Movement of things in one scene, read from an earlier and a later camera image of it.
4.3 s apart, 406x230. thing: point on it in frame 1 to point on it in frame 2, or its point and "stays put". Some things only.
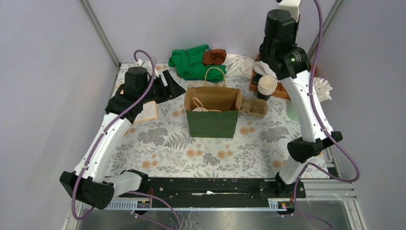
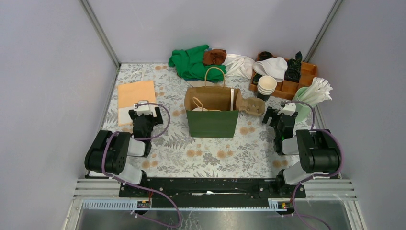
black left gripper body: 155,92 to 152,120
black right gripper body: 294,32 to 271,112
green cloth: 189,64 stays put
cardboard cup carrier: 255,107 stays put
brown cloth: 215,57 stays put
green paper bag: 212,112 stays put
